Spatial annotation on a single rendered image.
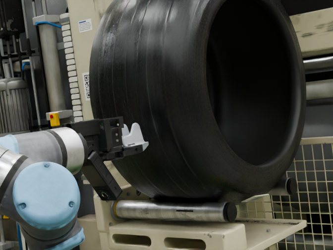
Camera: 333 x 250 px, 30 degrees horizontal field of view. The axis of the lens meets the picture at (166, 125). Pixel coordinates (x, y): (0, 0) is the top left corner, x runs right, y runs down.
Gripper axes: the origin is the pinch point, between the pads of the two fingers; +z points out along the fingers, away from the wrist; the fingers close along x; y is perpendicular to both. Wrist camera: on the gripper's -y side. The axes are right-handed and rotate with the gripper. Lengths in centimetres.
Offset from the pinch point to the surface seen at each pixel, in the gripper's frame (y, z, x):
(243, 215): -39, 100, 45
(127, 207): -16.1, 12.3, 19.2
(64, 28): 32, 20, 43
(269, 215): -33, 80, 21
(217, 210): -15.9, 12.4, -8.1
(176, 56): 17.7, 2.4, -9.6
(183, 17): 25.7, 6.1, -9.8
